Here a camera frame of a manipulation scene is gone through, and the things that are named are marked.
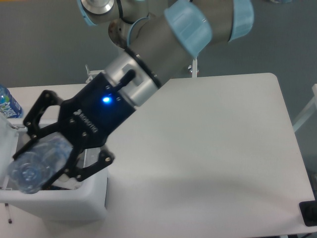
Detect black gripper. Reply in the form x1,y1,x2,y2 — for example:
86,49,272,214
12,73,136,190

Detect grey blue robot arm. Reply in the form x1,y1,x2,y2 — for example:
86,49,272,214
7,0,254,194

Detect white paper bag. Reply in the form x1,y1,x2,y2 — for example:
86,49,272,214
53,175,82,190

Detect white trash can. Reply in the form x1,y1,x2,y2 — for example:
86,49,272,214
0,116,107,221

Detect black device at table edge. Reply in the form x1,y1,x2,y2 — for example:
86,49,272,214
299,200,317,227

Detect clear plastic bottle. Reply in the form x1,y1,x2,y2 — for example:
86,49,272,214
7,136,72,194

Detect white clamp post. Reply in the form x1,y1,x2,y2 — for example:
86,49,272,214
187,58,200,78

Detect blue labelled water bottle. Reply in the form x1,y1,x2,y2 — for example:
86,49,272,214
0,85,24,119

